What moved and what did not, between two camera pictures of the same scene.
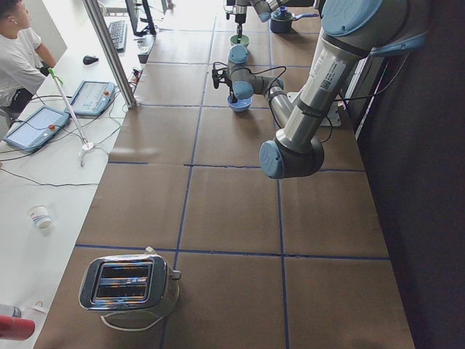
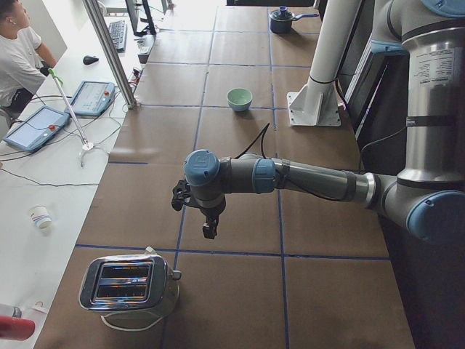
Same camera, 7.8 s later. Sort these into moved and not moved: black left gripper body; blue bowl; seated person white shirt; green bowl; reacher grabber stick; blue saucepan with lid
Moved: green bowl; black left gripper body
Not moved: seated person white shirt; reacher grabber stick; blue saucepan with lid; blue bowl
